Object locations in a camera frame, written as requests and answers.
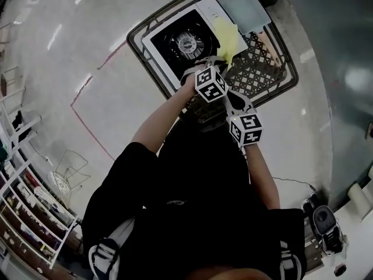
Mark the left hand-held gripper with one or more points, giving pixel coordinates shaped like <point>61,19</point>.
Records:
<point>211,84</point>

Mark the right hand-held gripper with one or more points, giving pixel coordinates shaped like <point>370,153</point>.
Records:
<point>246,128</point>

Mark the yellow cloth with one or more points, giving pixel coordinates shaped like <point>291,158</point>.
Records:
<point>225,36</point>

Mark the white portable gas stove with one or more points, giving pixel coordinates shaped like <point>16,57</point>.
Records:
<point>180,42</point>

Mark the person's left forearm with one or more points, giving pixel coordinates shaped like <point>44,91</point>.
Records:
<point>163,121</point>

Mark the person's right forearm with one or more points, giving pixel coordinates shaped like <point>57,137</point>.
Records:
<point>262,179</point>

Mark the dark lattice metal table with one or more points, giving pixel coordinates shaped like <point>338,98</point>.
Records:
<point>256,74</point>

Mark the pale blue plastic tray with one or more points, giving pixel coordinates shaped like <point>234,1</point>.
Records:
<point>243,9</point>

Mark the person's black shirt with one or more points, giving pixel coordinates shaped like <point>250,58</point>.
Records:
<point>198,220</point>

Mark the bent red floor tape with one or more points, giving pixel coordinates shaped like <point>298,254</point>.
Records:
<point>93,133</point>

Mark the grey domed device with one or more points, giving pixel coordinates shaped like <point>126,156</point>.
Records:
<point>325,220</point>

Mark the person's face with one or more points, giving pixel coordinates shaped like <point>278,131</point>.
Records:
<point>233,274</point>

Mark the white shelving unit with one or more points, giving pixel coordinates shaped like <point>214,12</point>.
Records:
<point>29,209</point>

